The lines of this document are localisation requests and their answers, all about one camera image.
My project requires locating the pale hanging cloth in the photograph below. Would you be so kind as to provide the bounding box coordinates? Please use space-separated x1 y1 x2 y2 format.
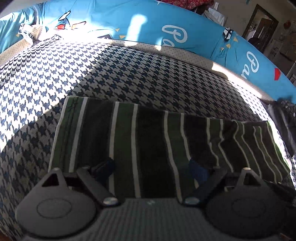
203 2 226 26

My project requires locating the green striped shirt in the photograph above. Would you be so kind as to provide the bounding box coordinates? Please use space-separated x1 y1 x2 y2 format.
48 96 290 200

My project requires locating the white appliance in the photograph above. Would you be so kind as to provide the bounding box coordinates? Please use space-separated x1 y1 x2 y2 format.
268 38 296 77

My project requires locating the houndstooth blanket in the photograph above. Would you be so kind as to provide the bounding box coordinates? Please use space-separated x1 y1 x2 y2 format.
0 35 296 239

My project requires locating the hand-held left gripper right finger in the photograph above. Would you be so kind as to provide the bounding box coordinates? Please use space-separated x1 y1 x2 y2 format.
184 160 269 205

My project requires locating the grey patterned garment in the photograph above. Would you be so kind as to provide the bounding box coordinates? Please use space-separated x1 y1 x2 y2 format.
275 98 296 116

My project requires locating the blue cartoon print quilt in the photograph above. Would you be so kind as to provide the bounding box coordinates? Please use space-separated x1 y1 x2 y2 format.
0 0 296 102

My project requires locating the wooden door frame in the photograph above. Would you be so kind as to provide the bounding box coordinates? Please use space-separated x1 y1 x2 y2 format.
242 4 280 52

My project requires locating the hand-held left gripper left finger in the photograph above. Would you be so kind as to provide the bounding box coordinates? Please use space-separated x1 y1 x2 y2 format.
32 158 119 207

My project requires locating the black garment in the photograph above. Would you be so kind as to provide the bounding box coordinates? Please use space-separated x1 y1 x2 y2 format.
267 104 296 158

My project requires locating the red floral cloth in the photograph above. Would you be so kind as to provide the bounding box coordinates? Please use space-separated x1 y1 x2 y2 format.
161 0 215 10

